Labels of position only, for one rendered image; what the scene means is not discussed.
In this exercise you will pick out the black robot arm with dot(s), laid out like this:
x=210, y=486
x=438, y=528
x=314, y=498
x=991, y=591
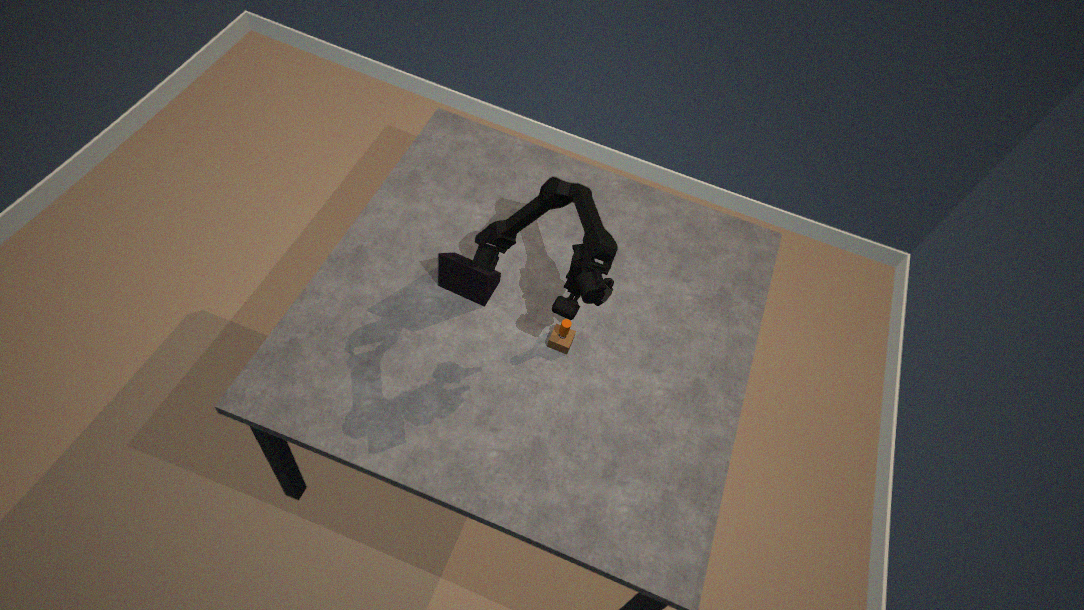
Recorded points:
x=597, y=241

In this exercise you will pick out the brown square block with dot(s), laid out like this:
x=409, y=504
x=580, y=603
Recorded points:
x=561, y=344

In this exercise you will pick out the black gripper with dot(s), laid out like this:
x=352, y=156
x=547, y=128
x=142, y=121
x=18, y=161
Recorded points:
x=568, y=307

